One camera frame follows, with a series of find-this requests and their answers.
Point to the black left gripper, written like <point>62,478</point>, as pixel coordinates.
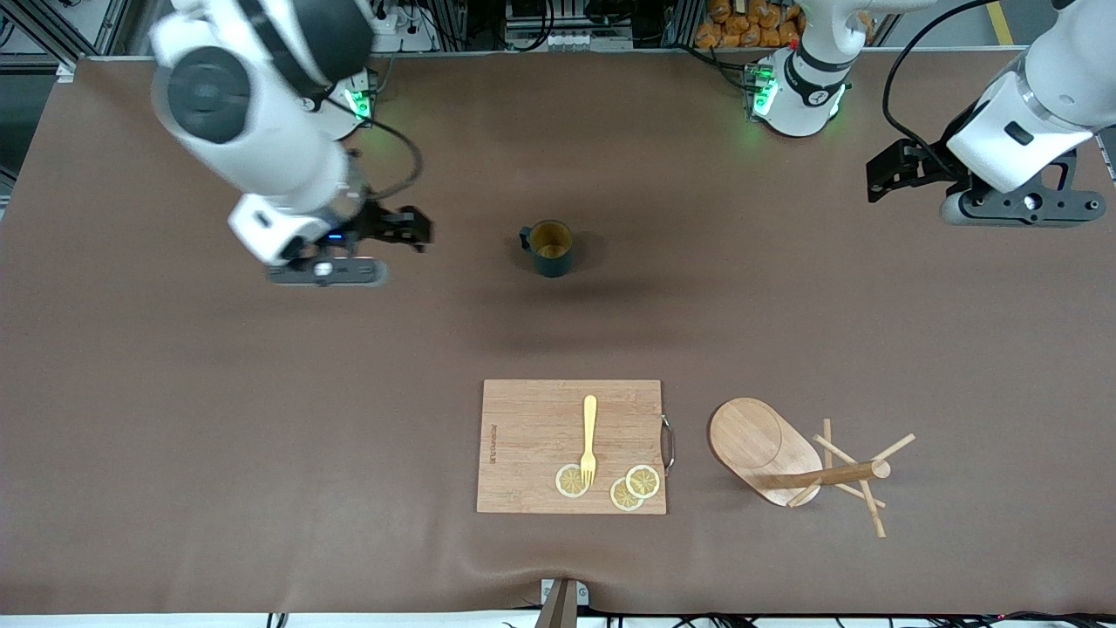
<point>926,166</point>

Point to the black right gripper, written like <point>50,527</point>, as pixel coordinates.
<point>377,226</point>

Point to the teal cup with yellow inside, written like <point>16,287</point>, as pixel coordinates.
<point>551,249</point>

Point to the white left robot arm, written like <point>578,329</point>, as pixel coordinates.
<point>802,87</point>

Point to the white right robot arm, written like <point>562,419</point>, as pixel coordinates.
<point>270,148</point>

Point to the wooden mug tree rack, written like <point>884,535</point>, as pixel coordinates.
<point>750,440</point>

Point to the white power strip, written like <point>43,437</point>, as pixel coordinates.
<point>410,30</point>

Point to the orange packaged goods pile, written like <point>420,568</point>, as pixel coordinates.
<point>741,26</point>

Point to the rectangular bamboo cutting board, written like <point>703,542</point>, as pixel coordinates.
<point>532,436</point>

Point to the pale wooden fork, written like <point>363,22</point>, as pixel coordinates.
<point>589,427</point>

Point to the lemon slice under fork tines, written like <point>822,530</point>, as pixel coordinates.
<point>568,482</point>

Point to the grey metal table bracket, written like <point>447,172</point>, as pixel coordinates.
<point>560,602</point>

